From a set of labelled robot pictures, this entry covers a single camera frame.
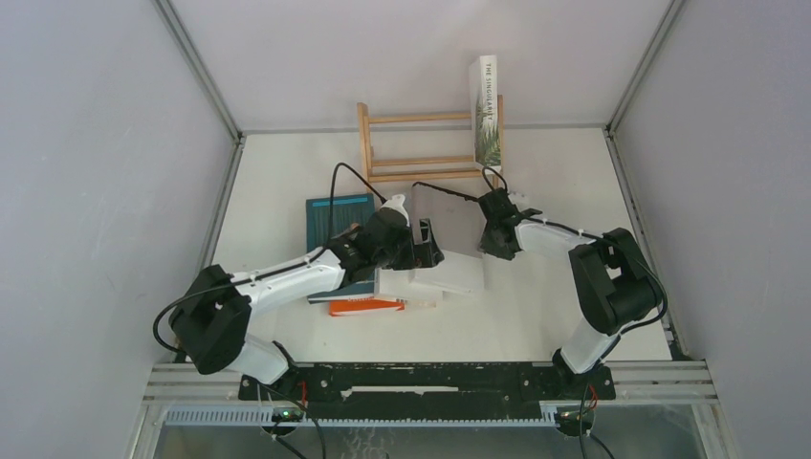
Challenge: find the white small book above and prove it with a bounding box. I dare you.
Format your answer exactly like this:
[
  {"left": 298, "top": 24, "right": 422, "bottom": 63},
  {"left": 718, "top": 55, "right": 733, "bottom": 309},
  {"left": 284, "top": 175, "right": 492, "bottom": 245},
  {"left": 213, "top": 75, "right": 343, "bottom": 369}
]
[{"left": 409, "top": 251, "right": 485, "bottom": 295}]

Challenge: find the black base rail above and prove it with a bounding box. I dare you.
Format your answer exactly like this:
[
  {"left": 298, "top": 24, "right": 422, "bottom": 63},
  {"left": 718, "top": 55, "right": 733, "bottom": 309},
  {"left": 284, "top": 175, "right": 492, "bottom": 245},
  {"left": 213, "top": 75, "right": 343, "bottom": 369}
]
[{"left": 238, "top": 361, "right": 616, "bottom": 422}]

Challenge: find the white thick book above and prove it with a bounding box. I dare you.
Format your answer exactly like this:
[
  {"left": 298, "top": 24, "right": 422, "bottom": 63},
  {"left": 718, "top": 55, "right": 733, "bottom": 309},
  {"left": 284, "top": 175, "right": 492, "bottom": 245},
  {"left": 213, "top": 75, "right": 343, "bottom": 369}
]
[{"left": 374, "top": 270, "right": 444, "bottom": 309}]

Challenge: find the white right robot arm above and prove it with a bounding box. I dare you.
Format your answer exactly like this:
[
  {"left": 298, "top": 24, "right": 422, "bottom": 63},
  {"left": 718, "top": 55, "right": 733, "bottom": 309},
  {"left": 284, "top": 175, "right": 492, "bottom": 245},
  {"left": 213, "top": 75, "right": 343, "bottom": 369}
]
[{"left": 433, "top": 186, "right": 668, "bottom": 398}]

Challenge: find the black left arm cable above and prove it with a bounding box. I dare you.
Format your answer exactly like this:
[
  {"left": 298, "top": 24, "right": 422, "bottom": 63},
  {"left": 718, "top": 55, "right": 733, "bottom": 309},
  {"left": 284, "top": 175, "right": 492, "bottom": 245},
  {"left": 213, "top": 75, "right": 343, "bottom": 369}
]
[{"left": 151, "top": 162, "right": 391, "bottom": 356}]

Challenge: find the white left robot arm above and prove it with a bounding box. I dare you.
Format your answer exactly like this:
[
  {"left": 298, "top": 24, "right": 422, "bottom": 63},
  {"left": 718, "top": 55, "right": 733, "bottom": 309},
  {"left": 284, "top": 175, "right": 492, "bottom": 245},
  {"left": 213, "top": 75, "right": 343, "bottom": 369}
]
[{"left": 167, "top": 208, "right": 445, "bottom": 399}]

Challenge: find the orange book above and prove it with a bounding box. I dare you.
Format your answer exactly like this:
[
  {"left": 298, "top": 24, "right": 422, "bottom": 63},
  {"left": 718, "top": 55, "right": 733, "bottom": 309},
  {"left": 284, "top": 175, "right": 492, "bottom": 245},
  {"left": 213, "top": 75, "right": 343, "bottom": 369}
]
[{"left": 328, "top": 298, "right": 405, "bottom": 317}]

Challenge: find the wooden book rack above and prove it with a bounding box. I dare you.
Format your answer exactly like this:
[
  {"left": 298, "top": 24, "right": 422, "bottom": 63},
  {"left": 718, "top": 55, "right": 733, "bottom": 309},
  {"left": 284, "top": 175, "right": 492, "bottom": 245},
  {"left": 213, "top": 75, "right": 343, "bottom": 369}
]
[{"left": 357, "top": 102, "right": 480, "bottom": 183}]

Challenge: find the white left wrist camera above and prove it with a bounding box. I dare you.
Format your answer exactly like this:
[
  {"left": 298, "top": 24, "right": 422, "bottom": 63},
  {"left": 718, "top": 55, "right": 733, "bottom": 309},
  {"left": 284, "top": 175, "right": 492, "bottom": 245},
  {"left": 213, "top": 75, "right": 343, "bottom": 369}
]
[{"left": 381, "top": 194, "right": 410, "bottom": 225}]

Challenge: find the grey notebook with elastic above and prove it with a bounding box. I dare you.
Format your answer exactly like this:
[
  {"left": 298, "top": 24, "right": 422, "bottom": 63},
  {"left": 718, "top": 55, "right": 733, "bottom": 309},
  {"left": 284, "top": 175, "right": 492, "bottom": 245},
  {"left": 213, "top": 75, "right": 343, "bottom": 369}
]
[{"left": 409, "top": 182, "right": 485, "bottom": 258}]

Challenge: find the white Singularity palm book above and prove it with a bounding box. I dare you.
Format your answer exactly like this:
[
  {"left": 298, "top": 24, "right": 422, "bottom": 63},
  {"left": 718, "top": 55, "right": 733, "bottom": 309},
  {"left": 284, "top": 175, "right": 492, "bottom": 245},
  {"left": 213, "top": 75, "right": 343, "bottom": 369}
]
[{"left": 469, "top": 55, "right": 502, "bottom": 170}]

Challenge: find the teal Humor book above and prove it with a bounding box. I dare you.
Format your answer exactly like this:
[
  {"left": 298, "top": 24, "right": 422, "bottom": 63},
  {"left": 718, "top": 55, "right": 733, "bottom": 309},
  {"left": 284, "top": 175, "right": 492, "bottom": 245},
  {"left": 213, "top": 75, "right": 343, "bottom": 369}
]
[{"left": 305, "top": 193, "right": 377, "bottom": 304}]

